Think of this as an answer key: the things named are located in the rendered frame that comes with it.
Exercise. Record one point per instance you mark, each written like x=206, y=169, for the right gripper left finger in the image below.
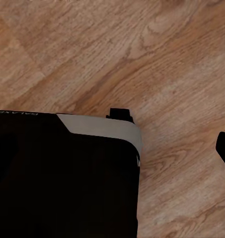
x=8, y=149

